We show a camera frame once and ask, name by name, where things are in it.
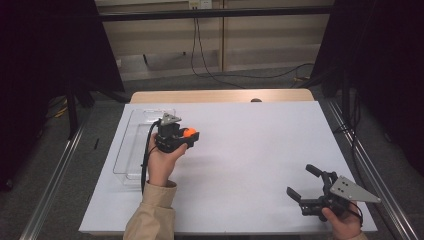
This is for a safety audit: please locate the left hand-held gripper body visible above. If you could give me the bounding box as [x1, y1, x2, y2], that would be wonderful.
[154, 112, 190, 155]

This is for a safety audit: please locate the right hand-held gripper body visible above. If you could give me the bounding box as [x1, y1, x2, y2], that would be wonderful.
[299, 169, 382, 223]

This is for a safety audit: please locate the clear plastic tray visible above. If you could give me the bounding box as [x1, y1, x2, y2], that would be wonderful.
[112, 108, 178, 187]

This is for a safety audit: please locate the person's left hand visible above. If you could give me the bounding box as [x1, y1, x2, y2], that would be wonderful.
[147, 133, 188, 188]

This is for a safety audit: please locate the person's right hand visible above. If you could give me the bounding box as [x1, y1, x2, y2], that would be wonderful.
[321, 203, 364, 240]

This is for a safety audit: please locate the wooden table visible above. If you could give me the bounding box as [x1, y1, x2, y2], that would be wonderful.
[129, 88, 315, 104]

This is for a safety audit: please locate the white table sheet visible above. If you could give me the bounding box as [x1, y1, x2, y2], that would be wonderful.
[78, 100, 378, 234]

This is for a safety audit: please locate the black metal stand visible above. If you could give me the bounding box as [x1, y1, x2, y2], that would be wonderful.
[65, 79, 80, 141]
[341, 71, 353, 129]

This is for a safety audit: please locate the black horizontal bar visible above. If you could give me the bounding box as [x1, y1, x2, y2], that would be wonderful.
[99, 5, 335, 23]

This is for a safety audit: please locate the black curtain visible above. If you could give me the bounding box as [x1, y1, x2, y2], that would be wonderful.
[309, 0, 424, 176]
[0, 0, 125, 192]

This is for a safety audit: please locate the right hand-held gripper black cable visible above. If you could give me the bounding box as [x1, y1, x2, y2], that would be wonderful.
[349, 200, 365, 226]

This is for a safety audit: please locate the hand-held gripper black cable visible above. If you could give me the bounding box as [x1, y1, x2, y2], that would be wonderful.
[349, 200, 365, 226]
[140, 119, 163, 195]

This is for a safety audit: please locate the aluminium floor rail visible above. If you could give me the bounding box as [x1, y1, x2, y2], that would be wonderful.
[324, 99, 420, 240]
[19, 121, 87, 240]

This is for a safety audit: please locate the left hand-held gripper black cable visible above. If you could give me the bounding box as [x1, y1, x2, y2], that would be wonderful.
[140, 119, 163, 195]

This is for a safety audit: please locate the black hanging cable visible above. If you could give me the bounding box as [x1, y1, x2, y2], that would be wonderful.
[195, 17, 315, 80]
[190, 17, 248, 90]

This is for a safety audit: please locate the yellow cable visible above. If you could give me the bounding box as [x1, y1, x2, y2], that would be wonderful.
[49, 96, 68, 119]

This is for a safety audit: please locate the white wall socket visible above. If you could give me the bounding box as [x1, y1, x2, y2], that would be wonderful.
[188, 0, 213, 10]

